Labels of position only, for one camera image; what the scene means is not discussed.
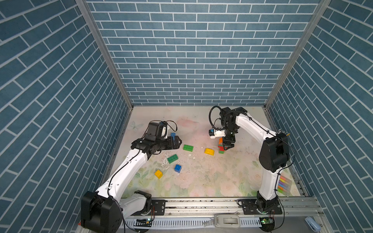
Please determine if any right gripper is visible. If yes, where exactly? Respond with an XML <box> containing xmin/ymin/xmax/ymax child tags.
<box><xmin>220</xmin><ymin>126</ymin><xmax>237</xmax><ymax>150</ymax></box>

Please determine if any long green lego brick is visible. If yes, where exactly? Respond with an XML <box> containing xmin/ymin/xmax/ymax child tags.
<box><xmin>183</xmin><ymin>145</ymin><xmax>194</xmax><ymax>152</ymax></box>
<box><xmin>167</xmin><ymin>154</ymin><xmax>178</xmax><ymax>164</ymax></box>

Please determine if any small yellow lego brick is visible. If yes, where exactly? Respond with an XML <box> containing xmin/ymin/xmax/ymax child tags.
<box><xmin>154</xmin><ymin>170</ymin><xmax>163</xmax><ymax>179</ymax></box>

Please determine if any small blue lego brick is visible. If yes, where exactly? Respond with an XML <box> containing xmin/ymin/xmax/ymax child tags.
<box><xmin>174</xmin><ymin>165</ymin><xmax>182</xmax><ymax>173</ymax></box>

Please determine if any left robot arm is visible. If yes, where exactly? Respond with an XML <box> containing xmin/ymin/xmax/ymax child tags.
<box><xmin>80</xmin><ymin>120</ymin><xmax>182</xmax><ymax>233</ymax></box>

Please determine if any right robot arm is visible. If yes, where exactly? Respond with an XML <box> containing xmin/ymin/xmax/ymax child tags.
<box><xmin>208</xmin><ymin>105</ymin><xmax>290</xmax><ymax>213</ymax></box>

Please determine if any long green lego brick back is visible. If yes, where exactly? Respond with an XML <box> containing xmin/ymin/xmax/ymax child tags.
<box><xmin>183</xmin><ymin>145</ymin><xmax>194</xmax><ymax>152</ymax></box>

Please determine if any yellow rounded lego brick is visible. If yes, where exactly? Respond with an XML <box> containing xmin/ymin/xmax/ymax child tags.
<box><xmin>204</xmin><ymin>148</ymin><xmax>215</xmax><ymax>156</ymax></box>

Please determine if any pack of coloured markers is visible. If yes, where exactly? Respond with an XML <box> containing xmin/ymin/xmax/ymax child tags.
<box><xmin>277</xmin><ymin>175</ymin><xmax>292</xmax><ymax>196</ymax></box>

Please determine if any light blue stapler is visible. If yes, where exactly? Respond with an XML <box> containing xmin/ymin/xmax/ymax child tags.
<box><xmin>305</xmin><ymin>216</ymin><xmax>321</xmax><ymax>233</ymax></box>

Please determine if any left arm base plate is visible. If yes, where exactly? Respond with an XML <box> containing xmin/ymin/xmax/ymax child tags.
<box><xmin>132</xmin><ymin>199</ymin><xmax>166</xmax><ymax>216</ymax></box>

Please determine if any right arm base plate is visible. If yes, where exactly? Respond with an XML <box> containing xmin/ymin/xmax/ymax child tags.
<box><xmin>236</xmin><ymin>199</ymin><xmax>283</xmax><ymax>215</ymax></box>

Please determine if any white slotted cable duct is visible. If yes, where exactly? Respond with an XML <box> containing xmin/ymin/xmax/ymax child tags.
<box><xmin>126</xmin><ymin>217</ymin><xmax>262</xmax><ymax>230</ymax></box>

